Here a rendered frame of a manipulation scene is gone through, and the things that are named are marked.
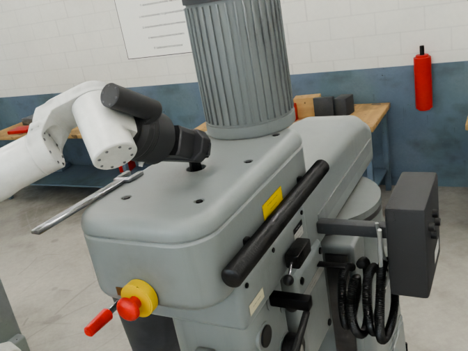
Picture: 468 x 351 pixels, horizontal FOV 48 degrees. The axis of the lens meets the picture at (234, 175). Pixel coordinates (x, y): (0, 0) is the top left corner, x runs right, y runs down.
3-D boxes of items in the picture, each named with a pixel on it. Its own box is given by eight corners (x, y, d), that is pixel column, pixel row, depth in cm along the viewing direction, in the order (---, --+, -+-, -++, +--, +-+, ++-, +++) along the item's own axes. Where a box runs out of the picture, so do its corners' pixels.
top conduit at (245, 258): (242, 290, 77) (239, 269, 76) (218, 287, 79) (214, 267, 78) (330, 173, 114) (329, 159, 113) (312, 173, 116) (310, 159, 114)
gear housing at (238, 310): (249, 335, 90) (239, 286, 86) (136, 315, 101) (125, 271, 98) (311, 240, 117) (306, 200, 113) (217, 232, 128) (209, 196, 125)
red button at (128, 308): (137, 326, 79) (131, 303, 77) (117, 322, 81) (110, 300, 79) (150, 313, 82) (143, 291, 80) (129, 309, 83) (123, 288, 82)
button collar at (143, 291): (155, 320, 81) (146, 287, 79) (125, 315, 84) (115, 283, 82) (162, 313, 83) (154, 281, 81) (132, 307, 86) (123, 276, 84)
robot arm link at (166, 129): (151, 173, 95) (104, 164, 85) (157, 122, 96) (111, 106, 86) (208, 176, 89) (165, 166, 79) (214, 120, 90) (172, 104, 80)
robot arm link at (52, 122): (136, 139, 77) (55, 180, 77) (115, 93, 81) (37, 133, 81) (120, 120, 71) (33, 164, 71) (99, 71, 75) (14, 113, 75)
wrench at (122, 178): (44, 236, 79) (42, 231, 79) (26, 233, 81) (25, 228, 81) (143, 174, 98) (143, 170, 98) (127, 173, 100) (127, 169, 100)
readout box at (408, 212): (434, 301, 108) (431, 209, 101) (389, 295, 112) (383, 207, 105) (445, 252, 124) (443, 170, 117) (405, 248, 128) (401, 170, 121)
